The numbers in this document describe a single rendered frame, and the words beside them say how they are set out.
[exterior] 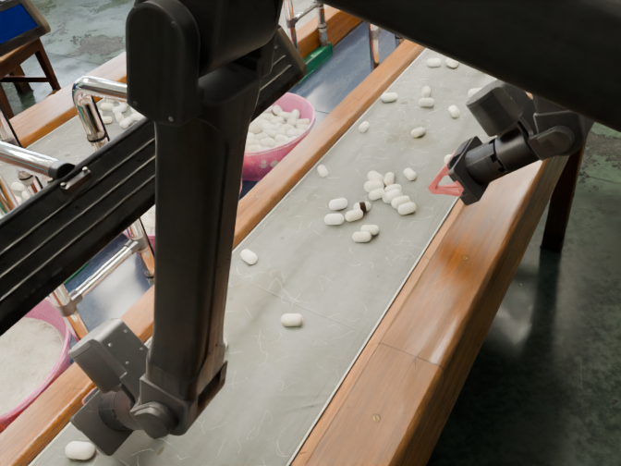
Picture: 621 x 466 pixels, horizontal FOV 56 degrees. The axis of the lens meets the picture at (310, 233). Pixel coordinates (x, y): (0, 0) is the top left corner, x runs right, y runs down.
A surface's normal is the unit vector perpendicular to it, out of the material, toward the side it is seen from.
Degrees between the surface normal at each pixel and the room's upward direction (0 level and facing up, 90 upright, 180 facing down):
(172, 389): 81
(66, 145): 0
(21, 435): 0
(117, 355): 48
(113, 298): 0
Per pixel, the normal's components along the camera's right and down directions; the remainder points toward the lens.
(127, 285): -0.11, -0.75
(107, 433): 0.59, -0.25
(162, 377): -0.49, 0.47
